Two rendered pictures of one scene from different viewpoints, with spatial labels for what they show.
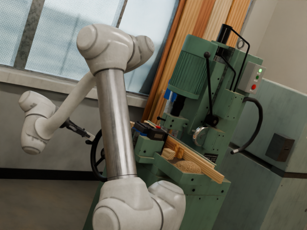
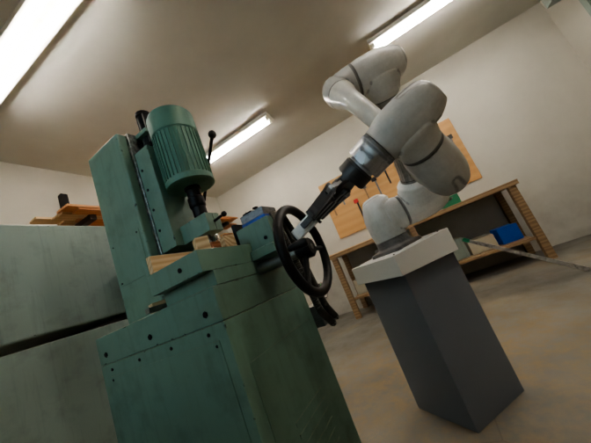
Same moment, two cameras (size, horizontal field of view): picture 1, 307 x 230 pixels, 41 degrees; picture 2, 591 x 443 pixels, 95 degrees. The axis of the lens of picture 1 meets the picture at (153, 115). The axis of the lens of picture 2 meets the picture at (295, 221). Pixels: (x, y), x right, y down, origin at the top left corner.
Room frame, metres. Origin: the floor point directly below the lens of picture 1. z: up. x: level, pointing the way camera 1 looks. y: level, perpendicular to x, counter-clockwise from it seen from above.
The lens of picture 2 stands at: (2.33, 0.89, 0.74)
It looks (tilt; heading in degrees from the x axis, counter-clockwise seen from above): 11 degrees up; 245
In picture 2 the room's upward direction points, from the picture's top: 22 degrees counter-clockwise
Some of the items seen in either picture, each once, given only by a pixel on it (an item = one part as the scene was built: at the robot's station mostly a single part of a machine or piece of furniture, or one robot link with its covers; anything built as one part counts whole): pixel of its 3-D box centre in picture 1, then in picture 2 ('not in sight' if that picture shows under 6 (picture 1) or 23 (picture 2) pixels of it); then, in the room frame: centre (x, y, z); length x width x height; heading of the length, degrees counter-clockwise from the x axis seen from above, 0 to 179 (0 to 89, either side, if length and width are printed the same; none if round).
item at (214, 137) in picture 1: (212, 139); not in sight; (2.23, -0.35, 1.02); 0.09 x 0.07 x 0.12; 41
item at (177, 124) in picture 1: (174, 123); (202, 230); (2.24, -0.12, 1.03); 0.14 x 0.07 x 0.09; 131
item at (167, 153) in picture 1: (168, 154); not in sight; (1.98, -0.14, 0.92); 0.05 x 0.05 x 0.04; 54
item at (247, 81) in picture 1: (251, 78); not in sight; (2.33, -0.44, 1.40); 0.10 x 0.06 x 0.16; 131
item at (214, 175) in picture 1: (185, 154); not in sight; (2.08, -0.23, 0.92); 0.54 x 0.02 x 0.04; 41
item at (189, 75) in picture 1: (192, 66); (180, 152); (2.22, -0.11, 1.35); 0.18 x 0.18 x 0.31
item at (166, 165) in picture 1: (153, 152); (252, 256); (2.10, -0.07, 0.87); 0.61 x 0.30 x 0.06; 41
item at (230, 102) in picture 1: (229, 105); not in sight; (2.25, -0.37, 1.23); 0.09 x 0.08 x 0.15; 131
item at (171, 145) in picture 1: (161, 142); not in sight; (2.11, -0.09, 0.93); 0.20 x 0.01 x 0.07; 41
